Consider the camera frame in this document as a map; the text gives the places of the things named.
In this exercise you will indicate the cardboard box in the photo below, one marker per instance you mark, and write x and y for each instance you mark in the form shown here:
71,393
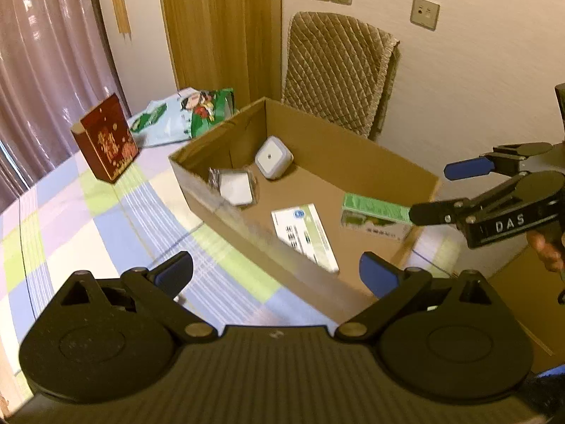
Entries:
326,163

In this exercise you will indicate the pink curtain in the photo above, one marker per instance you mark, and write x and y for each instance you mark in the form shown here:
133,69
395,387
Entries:
48,53

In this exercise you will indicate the green cartoon snack bag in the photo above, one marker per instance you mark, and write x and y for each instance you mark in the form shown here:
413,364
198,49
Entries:
207,108

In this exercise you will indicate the person's right hand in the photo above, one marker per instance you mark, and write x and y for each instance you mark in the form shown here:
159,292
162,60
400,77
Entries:
546,252

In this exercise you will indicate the wooden door panel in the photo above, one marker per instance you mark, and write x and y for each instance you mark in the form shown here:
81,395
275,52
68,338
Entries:
220,31

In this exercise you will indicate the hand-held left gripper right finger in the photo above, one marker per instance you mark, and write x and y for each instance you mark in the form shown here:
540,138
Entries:
374,274

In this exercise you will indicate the wooden wall plaque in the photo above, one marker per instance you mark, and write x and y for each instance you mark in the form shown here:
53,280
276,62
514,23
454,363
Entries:
120,9

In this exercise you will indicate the green rectangular box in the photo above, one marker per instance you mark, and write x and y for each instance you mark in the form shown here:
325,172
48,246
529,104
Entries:
373,212

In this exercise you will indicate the white square device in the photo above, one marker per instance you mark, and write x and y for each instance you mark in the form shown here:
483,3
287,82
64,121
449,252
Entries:
273,159

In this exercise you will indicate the white flat printed box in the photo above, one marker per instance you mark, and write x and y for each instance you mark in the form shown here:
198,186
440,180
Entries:
304,234

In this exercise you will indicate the dark red gold-printed box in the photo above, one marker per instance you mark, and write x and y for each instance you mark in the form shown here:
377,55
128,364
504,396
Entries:
110,141

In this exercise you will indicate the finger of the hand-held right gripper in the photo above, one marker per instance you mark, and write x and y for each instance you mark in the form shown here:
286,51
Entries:
435,213
468,169

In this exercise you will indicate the clear-wrapped white packet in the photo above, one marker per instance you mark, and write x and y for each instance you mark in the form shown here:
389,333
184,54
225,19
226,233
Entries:
236,187

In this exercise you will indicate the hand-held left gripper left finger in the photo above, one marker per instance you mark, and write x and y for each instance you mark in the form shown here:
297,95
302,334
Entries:
175,270

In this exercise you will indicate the green white snack bags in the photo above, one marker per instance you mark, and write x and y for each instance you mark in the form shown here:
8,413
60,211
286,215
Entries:
165,126

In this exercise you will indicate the beige wall data socket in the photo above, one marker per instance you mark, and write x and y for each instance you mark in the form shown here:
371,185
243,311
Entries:
425,13

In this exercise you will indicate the beige quilted chair cover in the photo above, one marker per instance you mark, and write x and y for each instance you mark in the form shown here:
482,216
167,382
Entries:
335,70

